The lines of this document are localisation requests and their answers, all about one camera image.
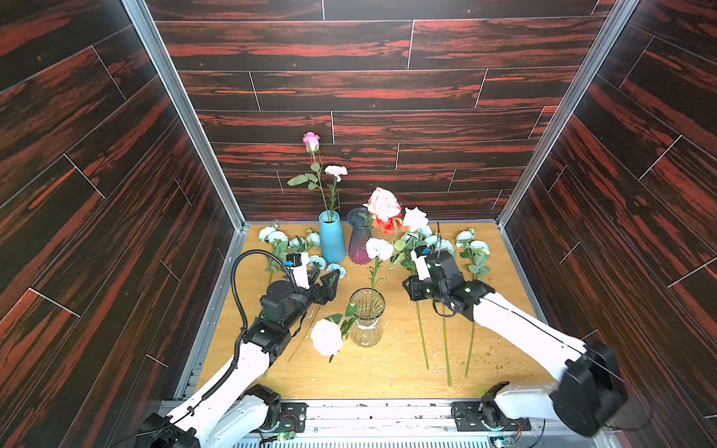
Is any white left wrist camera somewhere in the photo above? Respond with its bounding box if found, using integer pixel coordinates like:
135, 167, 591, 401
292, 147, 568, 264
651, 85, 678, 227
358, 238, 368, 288
285, 252, 310, 289

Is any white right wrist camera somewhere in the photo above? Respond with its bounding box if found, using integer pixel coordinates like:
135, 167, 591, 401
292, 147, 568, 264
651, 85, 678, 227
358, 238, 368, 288
411, 246, 431, 281

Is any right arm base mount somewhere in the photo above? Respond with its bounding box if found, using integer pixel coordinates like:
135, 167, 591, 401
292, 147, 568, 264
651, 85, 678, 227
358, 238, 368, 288
451, 382, 531, 432

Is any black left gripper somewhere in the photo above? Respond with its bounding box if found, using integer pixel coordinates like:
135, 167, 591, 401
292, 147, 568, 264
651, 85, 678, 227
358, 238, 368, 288
279, 267, 338, 333

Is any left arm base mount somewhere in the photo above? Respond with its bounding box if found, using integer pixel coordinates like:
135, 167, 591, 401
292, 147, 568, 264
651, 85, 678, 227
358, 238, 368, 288
245, 385, 308, 433

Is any light pink rose stem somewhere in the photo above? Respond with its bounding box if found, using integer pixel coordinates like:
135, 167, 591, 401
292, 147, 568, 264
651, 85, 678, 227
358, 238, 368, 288
387, 207, 429, 274

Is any blue pink flower spray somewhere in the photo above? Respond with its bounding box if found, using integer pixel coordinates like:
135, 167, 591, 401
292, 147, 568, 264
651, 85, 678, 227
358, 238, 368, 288
427, 233, 455, 388

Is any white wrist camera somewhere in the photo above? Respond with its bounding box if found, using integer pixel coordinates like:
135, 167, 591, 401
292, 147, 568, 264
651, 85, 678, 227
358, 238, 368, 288
411, 246, 431, 281
285, 252, 310, 289

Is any pink rose leafy stem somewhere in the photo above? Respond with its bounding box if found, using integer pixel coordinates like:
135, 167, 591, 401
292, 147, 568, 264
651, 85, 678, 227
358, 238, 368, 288
364, 187, 401, 223

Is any teal ceramic vase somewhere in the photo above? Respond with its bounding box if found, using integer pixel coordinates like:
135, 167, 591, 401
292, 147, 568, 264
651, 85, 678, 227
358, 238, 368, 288
319, 211, 347, 263

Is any clear ribbed glass vase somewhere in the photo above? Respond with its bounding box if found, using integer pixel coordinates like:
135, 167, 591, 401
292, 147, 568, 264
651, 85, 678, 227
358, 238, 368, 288
349, 287, 386, 348

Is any small blue flower sprig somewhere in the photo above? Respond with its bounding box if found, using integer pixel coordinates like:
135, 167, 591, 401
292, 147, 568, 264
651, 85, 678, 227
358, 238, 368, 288
259, 224, 320, 261

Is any red rose flower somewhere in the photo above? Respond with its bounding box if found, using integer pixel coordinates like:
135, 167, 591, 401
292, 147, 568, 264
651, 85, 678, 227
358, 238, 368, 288
373, 216, 401, 235

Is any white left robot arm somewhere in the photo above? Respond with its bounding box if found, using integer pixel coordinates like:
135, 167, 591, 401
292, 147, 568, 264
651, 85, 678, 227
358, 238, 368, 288
134, 266, 341, 447

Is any pink rose bud stem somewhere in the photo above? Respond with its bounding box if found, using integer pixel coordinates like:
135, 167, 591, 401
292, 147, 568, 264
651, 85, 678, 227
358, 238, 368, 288
288, 132, 330, 211

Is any pink carnation flower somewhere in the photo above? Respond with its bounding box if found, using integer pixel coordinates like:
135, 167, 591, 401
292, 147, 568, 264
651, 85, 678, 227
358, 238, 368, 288
324, 164, 349, 217

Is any tall white pink bouquet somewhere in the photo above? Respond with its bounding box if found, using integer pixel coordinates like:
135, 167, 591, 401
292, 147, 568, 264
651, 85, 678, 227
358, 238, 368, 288
454, 228, 492, 379

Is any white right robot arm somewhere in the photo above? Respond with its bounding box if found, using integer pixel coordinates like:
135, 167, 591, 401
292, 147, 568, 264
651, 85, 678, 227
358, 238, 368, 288
403, 248, 627, 437

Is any blue pink glass vase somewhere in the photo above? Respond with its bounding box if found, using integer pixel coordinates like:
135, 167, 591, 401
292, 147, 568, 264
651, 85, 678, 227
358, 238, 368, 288
347, 206, 373, 265

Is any black coiled left cable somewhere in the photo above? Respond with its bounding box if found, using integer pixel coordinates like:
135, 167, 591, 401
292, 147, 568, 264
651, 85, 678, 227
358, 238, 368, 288
198, 248, 295, 401

